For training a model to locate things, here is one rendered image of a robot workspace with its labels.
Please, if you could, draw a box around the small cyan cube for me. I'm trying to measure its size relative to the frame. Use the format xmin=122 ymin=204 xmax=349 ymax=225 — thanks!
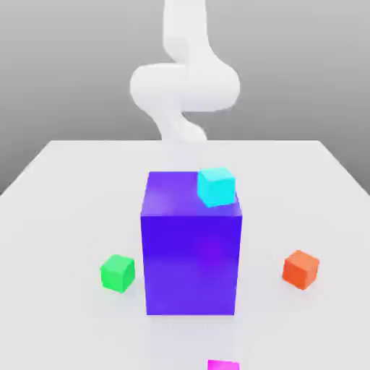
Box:
xmin=197 ymin=166 xmax=236 ymax=208

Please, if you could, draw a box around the small green cube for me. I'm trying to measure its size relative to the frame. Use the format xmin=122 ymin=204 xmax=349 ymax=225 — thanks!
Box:
xmin=100 ymin=254 xmax=136 ymax=294

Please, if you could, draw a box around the small orange cube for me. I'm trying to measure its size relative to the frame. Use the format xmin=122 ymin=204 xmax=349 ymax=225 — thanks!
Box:
xmin=282 ymin=249 xmax=320 ymax=291

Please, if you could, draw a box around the small magenta cube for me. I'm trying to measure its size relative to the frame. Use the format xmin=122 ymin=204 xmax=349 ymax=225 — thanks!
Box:
xmin=207 ymin=359 xmax=241 ymax=370

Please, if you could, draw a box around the large purple box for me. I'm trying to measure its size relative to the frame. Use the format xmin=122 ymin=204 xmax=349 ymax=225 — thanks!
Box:
xmin=140 ymin=171 xmax=243 ymax=317

